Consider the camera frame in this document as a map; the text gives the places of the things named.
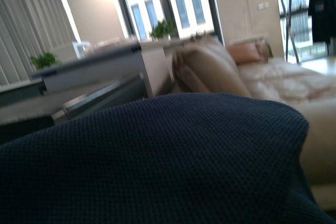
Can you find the dark navy knit garment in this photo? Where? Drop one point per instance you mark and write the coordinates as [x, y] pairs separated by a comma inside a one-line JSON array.
[[178, 158]]

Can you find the metal clothes rack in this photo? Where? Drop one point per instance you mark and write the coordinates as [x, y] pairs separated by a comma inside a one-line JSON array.
[[296, 28]]

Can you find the beige sofa cushion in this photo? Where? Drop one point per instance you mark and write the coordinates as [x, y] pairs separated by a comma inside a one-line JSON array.
[[205, 66]]

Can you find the green potted plant on sill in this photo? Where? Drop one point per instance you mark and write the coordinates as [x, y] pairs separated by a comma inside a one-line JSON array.
[[163, 28]]

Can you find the pink pillow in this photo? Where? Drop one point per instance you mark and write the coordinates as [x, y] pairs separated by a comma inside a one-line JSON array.
[[245, 53]]

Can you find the large glass window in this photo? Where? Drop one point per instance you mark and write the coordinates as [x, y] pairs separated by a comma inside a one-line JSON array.
[[183, 17]]

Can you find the grey low desk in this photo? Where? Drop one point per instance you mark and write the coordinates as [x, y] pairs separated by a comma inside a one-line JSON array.
[[73, 90]]

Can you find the green potted plant left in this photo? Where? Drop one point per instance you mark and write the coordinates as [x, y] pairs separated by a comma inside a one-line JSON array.
[[44, 60]]

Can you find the white vertical curtain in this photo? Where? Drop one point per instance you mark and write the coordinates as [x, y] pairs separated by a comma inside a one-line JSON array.
[[30, 28]]

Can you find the black hanging shirt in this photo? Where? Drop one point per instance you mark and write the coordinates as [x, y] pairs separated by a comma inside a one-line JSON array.
[[322, 13]]

